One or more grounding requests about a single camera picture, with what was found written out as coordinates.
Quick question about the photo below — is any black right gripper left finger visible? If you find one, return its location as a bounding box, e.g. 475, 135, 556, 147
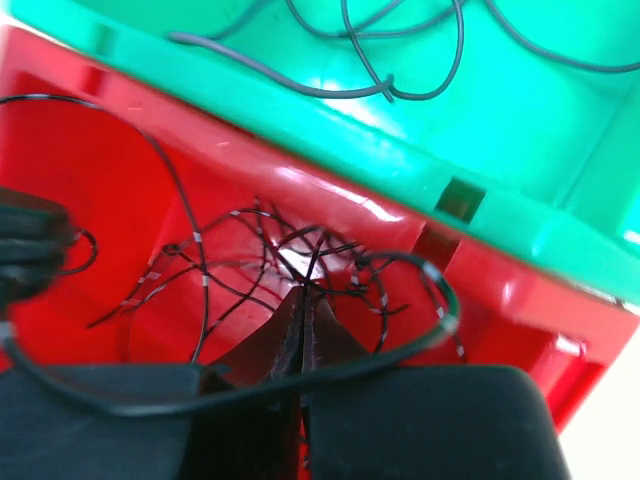
1, 317, 299, 479

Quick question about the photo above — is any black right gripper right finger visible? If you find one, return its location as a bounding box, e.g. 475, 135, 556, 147
299, 287, 574, 480

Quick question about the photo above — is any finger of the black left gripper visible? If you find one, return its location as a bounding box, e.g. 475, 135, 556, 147
1, 187, 74, 303

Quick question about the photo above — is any red plastic bin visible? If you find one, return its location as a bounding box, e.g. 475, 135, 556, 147
1, 26, 639, 427

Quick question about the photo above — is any green plastic bin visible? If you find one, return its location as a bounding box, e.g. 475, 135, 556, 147
9, 1, 639, 303

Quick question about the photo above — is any grey cable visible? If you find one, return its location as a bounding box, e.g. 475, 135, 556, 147
167, 0, 640, 104

